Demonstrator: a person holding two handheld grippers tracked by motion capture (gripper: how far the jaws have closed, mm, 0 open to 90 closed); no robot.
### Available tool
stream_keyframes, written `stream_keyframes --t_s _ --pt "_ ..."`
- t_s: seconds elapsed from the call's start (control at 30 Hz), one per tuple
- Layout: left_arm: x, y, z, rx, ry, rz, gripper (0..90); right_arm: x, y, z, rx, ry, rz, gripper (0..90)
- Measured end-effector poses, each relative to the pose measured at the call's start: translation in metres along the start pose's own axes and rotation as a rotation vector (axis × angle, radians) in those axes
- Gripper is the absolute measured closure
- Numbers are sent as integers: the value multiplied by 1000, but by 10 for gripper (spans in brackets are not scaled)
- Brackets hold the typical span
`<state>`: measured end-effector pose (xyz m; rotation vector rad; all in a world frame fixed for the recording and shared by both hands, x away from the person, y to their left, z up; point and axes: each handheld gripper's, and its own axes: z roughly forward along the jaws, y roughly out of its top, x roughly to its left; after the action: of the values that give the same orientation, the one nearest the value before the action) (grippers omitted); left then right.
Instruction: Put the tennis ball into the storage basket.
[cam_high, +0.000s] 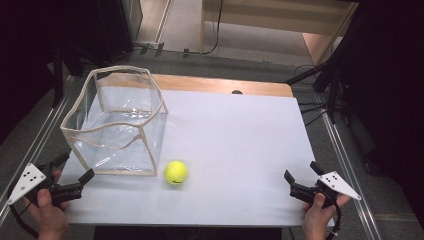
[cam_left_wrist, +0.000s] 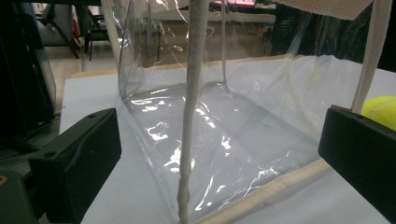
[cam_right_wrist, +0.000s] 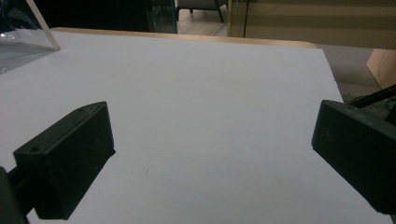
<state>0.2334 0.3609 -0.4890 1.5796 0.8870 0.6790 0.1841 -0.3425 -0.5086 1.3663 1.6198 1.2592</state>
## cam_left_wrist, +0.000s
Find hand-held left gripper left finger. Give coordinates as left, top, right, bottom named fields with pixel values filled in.
left=28, top=107, right=122, bottom=224

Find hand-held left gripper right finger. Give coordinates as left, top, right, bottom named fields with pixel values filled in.
left=318, top=105, right=396, bottom=224

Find clear plastic bag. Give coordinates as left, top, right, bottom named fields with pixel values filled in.
left=101, top=0, right=390, bottom=224

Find yellow tennis ball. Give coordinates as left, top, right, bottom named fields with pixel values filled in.
left=361, top=95, right=396, bottom=132

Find black monitor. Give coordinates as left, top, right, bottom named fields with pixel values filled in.
left=0, top=1, right=58, bottom=138

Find black chair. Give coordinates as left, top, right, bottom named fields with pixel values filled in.
left=73, top=4, right=110, bottom=62

